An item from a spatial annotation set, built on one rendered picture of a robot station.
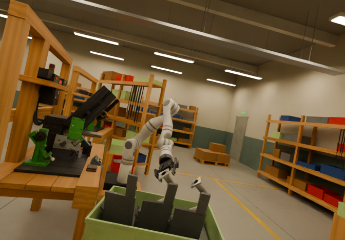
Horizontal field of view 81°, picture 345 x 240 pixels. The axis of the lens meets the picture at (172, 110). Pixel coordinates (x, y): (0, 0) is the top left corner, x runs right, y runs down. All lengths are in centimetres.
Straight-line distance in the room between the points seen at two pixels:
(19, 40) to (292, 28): 620
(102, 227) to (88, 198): 54
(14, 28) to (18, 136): 79
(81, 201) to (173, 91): 995
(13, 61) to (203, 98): 1052
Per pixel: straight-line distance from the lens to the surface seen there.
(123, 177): 161
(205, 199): 101
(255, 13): 624
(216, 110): 1174
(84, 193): 153
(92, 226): 104
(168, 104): 142
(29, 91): 190
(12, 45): 155
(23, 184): 158
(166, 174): 100
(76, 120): 210
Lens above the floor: 145
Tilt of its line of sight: 2 degrees up
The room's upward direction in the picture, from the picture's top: 11 degrees clockwise
